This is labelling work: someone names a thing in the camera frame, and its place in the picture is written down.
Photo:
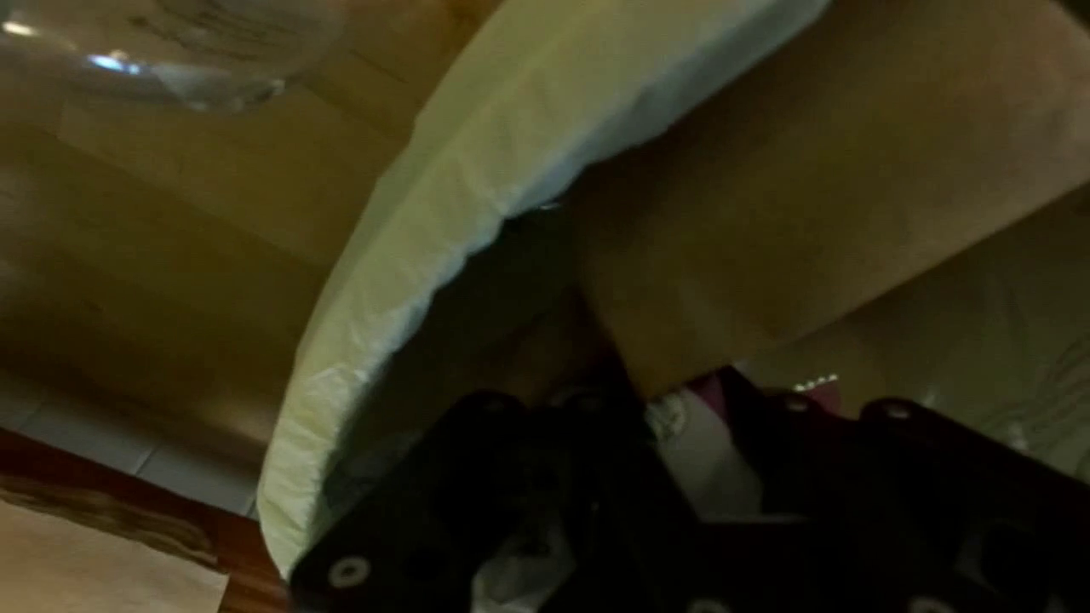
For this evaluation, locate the white bin with liner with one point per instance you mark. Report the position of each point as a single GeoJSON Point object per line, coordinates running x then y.
{"type": "Point", "coordinates": [466, 266]}

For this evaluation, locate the clear plastic bottle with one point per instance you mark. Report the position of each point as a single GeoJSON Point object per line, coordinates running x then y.
{"type": "Point", "coordinates": [212, 57]}

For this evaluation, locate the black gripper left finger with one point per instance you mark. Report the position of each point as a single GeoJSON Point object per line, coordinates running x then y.
{"type": "Point", "coordinates": [513, 510]}

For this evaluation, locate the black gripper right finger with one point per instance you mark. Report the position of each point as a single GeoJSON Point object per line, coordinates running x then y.
{"type": "Point", "coordinates": [894, 510]}

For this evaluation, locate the brown wooden side table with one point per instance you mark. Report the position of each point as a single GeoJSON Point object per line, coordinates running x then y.
{"type": "Point", "coordinates": [93, 495]}

